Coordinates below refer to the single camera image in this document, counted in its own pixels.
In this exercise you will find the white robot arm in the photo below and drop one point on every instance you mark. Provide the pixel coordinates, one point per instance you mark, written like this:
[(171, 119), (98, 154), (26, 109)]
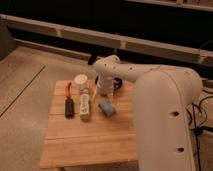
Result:
[(161, 94)]

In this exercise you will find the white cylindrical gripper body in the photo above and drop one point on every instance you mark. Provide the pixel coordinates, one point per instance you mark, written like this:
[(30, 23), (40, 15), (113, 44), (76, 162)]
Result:
[(105, 85)]

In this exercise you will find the wooden table board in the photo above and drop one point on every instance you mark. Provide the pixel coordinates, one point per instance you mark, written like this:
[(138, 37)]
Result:
[(101, 140)]

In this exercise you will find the white remote control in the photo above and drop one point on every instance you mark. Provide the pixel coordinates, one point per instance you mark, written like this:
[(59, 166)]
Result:
[(84, 105)]

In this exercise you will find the white paper cup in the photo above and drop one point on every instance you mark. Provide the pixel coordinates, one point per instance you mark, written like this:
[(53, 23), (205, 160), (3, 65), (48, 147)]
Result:
[(81, 81)]

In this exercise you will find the blue sponge block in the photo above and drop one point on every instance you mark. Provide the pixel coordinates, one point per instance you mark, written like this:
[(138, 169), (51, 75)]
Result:
[(107, 109)]

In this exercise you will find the black brush orange handle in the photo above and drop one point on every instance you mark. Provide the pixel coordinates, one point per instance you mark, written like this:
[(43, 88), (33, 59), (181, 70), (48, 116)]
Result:
[(69, 104)]

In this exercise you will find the metal shelf rail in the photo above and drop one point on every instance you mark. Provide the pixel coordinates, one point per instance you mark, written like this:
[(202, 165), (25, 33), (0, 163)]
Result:
[(152, 48)]

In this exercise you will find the dark ceramic bowl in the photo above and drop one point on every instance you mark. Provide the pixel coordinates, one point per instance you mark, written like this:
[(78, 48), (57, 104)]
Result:
[(117, 83)]

